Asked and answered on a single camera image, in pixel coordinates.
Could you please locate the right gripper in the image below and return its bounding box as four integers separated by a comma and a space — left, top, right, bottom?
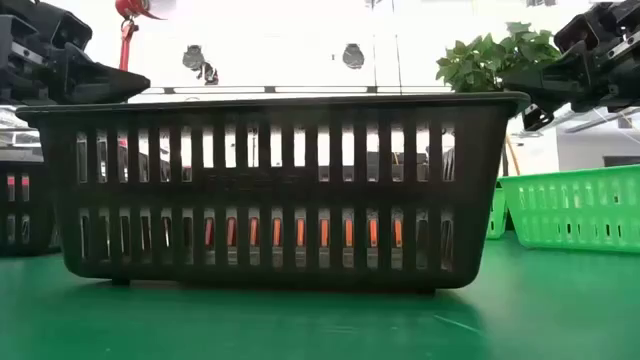
502, 0, 640, 132

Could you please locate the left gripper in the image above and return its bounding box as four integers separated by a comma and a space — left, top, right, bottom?
0, 0, 151, 105

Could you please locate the green slotted basket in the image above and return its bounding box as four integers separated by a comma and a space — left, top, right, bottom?
498, 164, 640, 255
486, 181, 510, 241

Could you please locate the grey ceiling pipe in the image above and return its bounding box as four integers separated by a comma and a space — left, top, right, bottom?
563, 110, 640, 134

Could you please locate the red desk lamp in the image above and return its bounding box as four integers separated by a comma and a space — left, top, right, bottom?
114, 0, 166, 72

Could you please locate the yellow wooden stick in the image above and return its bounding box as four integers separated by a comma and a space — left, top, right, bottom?
505, 133, 522, 177

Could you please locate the green leafy plant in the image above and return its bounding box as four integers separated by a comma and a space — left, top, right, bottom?
435, 21, 564, 94

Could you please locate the dark round ceiling fixture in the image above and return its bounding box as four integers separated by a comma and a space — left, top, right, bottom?
342, 43, 366, 70
181, 44, 206, 71

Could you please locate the small dark ceiling fixture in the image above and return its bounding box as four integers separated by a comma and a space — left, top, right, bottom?
196, 61, 220, 86

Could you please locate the large black slotted basket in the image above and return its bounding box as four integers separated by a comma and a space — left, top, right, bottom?
16, 91, 531, 294

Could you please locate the orange slotted basket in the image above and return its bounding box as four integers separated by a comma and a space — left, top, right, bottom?
204, 217, 404, 249

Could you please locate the horizontal ceiling rail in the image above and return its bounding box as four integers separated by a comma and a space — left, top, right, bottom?
139, 85, 454, 95

